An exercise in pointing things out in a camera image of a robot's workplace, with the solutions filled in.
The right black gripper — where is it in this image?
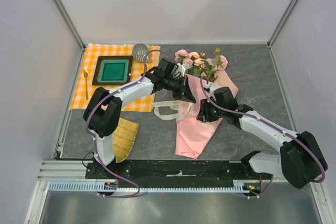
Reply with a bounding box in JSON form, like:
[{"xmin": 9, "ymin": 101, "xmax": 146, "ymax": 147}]
[{"xmin": 196, "ymin": 97, "xmax": 226, "ymax": 123}]

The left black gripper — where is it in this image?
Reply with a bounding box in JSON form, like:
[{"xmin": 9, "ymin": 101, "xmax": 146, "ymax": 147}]
[{"xmin": 163, "ymin": 76, "xmax": 196, "ymax": 104}]

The cream ribbon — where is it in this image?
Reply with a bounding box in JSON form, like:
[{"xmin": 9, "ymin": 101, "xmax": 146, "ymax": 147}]
[{"xmin": 151, "ymin": 100, "xmax": 221, "ymax": 132}]

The pink wrapping paper sheet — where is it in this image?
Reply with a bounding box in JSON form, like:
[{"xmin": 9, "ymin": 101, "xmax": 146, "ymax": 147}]
[{"xmin": 174, "ymin": 73, "xmax": 239, "ymax": 159}]

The cream rose stem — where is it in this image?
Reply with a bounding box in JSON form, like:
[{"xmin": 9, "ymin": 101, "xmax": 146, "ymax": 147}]
[{"xmin": 188, "ymin": 52, "xmax": 205, "ymax": 77}]

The peach rose stem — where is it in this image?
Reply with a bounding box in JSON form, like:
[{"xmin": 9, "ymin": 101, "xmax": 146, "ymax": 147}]
[{"xmin": 198, "ymin": 61, "xmax": 217, "ymax": 82}]

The pink rose stem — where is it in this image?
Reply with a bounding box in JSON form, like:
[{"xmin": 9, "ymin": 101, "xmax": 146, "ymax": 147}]
[
  {"xmin": 175, "ymin": 49, "xmax": 193, "ymax": 64},
  {"xmin": 207, "ymin": 48, "xmax": 228, "ymax": 82}
]

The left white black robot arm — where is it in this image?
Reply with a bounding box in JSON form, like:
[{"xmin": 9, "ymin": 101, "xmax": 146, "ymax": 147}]
[{"xmin": 83, "ymin": 59, "xmax": 196, "ymax": 178}]

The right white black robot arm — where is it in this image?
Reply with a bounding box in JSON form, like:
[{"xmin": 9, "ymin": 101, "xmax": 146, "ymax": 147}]
[{"xmin": 196, "ymin": 83, "xmax": 328, "ymax": 189}]

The grey striped mug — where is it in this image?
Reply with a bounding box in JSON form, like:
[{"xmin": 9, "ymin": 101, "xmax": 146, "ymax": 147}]
[{"xmin": 132, "ymin": 44, "xmax": 150, "ymax": 62}]

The woven bamboo mat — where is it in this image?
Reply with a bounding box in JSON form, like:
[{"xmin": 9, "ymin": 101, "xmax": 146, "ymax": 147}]
[{"xmin": 112, "ymin": 118, "xmax": 139, "ymax": 163}]

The black green square plate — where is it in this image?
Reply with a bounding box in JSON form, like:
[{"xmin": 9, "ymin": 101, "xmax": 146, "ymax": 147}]
[{"xmin": 92, "ymin": 56, "xmax": 133, "ymax": 86}]

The gold spoon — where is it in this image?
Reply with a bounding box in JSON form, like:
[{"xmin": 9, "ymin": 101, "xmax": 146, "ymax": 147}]
[{"xmin": 83, "ymin": 67, "xmax": 89, "ymax": 101}]

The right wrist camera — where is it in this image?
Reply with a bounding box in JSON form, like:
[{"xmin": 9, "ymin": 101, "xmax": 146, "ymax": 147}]
[{"xmin": 204, "ymin": 83, "xmax": 221, "ymax": 96}]

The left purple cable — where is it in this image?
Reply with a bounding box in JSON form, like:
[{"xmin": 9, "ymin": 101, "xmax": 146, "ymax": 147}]
[{"xmin": 86, "ymin": 49, "xmax": 174, "ymax": 199}]

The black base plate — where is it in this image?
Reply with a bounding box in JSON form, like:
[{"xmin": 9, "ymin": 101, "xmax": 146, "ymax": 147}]
[{"xmin": 85, "ymin": 158, "xmax": 272, "ymax": 188}]

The white cable duct strip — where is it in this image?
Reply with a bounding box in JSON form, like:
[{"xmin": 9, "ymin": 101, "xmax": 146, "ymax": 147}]
[{"xmin": 48, "ymin": 181, "xmax": 249, "ymax": 194}]

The right aluminium frame post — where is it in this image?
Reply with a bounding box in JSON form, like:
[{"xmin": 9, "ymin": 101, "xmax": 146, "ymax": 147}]
[{"xmin": 267, "ymin": 0, "xmax": 299, "ymax": 49}]

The aluminium frame post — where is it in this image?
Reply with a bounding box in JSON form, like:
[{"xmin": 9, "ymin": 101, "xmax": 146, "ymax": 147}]
[
  {"xmin": 267, "ymin": 0, "xmax": 299, "ymax": 49},
  {"xmin": 52, "ymin": 0, "xmax": 86, "ymax": 51}
]

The left aluminium frame post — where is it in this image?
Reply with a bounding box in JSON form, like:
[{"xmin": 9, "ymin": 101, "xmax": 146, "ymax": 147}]
[{"xmin": 52, "ymin": 0, "xmax": 86, "ymax": 51}]

